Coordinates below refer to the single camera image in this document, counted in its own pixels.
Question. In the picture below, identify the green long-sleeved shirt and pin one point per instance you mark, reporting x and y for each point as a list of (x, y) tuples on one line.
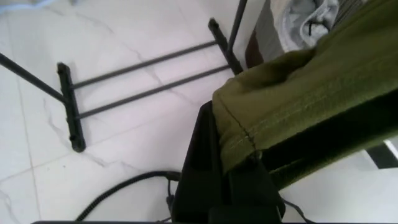
[(295, 102)]

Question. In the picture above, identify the pale grey shorts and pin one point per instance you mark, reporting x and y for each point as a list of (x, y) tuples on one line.
[(298, 18)]

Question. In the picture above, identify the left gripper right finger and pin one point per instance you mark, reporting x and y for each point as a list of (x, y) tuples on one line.
[(252, 199)]

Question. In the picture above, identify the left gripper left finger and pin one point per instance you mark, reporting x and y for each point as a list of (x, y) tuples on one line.
[(199, 186)]

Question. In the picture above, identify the white laundry basket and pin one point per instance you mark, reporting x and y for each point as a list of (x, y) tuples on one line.
[(264, 31)]

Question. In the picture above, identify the black clothes rack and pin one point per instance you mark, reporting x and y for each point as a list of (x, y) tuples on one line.
[(71, 109)]

